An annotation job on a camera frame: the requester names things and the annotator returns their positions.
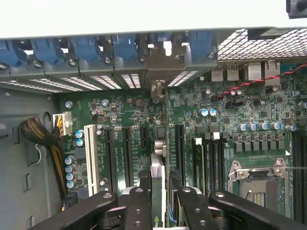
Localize RAM slot with black clips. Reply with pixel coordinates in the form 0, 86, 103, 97
218, 133, 232, 192
203, 133, 213, 192
291, 136, 300, 219

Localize long black expansion slot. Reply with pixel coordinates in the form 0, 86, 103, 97
105, 126, 116, 192
121, 126, 133, 191
175, 123, 187, 186

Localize CPU socket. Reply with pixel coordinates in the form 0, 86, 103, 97
227, 157, 294, 220

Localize white expansion slot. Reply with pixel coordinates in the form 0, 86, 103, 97
83, 124, 98, 196

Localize short black expansion slot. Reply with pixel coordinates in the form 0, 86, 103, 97
140, 126, 150, 149

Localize green motherboard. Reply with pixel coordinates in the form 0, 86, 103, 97
57, 71, 307, 221

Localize white power connector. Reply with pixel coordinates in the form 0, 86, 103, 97
52, 112, 73, 137

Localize silver port block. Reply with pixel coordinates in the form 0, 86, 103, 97
264, 60, 281, 86
211, 64, 224, 81
246, 63, 262, 81
226, 64, 240, 81

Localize blue slot retainer clip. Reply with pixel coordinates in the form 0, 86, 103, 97
188, 32, 215, 59
71, 36, 103, 63
30, 38, 65, 67
0, 39, 28, 69
112, 34, 143, 62

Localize open PC case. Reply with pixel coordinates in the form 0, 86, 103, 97
0, 27, 307, 230

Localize braided power cable bundle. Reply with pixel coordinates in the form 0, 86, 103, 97
19, 116, 78, 213

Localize red black twisted wire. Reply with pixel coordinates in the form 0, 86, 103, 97
217, 61, 307, 99

